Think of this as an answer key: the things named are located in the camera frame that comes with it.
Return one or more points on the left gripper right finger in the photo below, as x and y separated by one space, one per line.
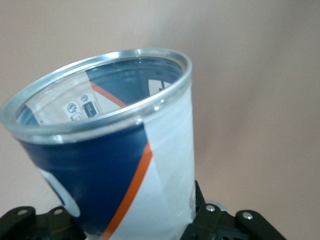
225 227

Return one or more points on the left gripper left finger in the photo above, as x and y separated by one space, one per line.
30 227

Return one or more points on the tennis ball can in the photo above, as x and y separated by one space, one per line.
100 170

